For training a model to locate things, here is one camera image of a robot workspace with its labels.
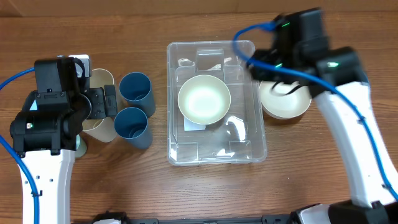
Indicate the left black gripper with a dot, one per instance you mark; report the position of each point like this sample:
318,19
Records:
101,109

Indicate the tall blue cup front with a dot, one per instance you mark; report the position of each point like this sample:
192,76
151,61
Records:
132,125

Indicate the tall beige cup front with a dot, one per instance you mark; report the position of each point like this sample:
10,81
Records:
100,129

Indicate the tall blue cup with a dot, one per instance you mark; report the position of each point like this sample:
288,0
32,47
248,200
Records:
132,125
136,89

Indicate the cream bowl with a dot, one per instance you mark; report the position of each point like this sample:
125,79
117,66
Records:
204,99
284,106

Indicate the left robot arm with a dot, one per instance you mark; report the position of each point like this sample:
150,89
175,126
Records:
45,133

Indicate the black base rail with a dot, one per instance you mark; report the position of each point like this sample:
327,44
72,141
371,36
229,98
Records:
122,218

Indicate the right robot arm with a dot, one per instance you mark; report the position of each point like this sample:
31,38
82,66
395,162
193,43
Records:
338,84

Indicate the white label in bin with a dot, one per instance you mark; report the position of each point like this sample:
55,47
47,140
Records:
191,126

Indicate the clear plastic storage bin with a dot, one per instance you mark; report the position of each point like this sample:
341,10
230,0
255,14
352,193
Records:
239,137

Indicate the tall blue cup rear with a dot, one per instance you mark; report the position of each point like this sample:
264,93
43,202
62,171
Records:
136,89

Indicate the small light blue cup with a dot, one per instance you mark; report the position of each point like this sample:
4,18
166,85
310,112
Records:
33,106

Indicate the tall beige cup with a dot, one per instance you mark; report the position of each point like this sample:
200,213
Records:
100,129
101,77

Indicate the small mint green cup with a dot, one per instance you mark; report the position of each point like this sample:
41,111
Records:
81,147

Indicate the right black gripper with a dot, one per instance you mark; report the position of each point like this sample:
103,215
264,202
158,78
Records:
262,74

